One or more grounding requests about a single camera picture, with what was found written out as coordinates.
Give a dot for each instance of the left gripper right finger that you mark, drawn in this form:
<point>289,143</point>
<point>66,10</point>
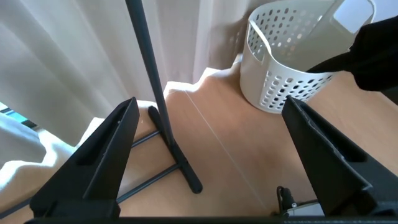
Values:
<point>323,168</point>

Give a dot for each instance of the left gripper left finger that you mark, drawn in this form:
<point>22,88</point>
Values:
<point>105,168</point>

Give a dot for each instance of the black garment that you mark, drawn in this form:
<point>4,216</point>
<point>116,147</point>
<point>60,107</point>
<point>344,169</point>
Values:
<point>376,56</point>

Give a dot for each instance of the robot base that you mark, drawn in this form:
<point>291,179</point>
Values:
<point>292,205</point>

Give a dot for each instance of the white laundry basket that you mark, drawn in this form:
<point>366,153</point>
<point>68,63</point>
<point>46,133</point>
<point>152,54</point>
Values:
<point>258,81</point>

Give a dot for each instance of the black clothes rack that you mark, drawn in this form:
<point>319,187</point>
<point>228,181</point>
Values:
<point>149,62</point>

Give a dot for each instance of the window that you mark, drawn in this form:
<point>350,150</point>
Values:
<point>15,115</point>

